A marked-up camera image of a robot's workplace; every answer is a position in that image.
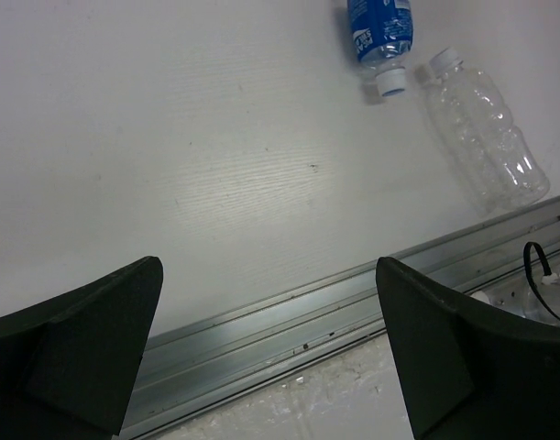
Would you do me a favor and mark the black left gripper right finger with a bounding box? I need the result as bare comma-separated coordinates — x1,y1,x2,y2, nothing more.
376,257,560,439

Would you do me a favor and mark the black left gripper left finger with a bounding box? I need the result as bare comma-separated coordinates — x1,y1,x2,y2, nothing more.
0,257,163,439

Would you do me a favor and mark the clear unlabelled bottle white cap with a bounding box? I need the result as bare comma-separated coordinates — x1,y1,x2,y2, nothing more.
425,48,550,212

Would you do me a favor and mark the blue label bottle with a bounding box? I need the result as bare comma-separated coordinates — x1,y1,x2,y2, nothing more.
347,0,413,97

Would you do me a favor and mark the aluminium table front rail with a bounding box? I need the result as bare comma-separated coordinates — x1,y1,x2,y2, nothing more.
120,196,560,439

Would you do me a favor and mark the black looped cable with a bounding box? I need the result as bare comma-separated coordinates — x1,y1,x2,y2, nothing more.
522,241,560,329

